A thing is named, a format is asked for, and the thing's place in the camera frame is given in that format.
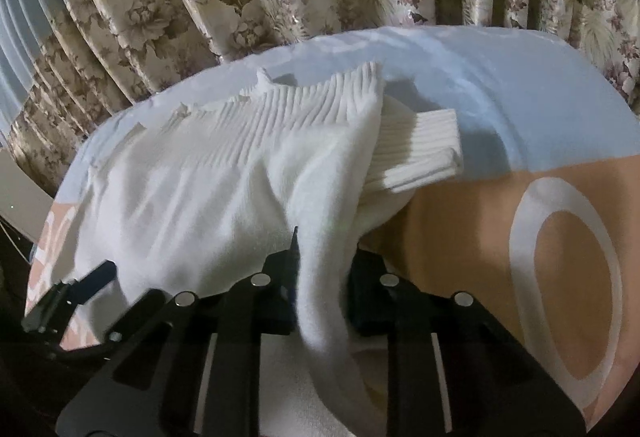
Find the white knit sweater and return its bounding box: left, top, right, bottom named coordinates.
left=64, top=62, right=462, bottom=436

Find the blue and peach bedsheet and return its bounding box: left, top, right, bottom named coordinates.
left=27, top=26, right=639, bottom=436

